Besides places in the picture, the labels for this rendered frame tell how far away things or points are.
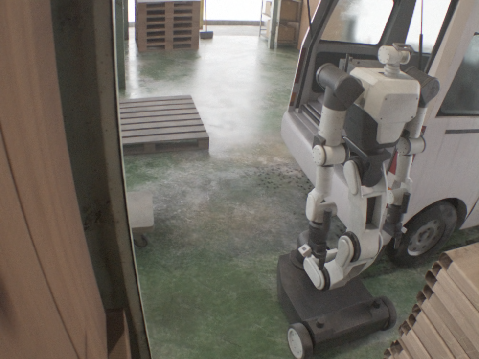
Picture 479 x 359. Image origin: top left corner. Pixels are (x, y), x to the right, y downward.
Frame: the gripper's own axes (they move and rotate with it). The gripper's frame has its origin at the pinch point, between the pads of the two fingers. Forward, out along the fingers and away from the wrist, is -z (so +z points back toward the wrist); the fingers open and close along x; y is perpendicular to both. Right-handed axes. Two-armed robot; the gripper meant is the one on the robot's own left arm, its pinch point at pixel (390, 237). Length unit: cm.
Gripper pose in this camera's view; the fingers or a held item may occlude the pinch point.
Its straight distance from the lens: 196.2
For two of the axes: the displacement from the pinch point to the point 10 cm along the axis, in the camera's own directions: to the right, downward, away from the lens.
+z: -0.1, -9.2, -3.8
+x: 3.2, 3.6, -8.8
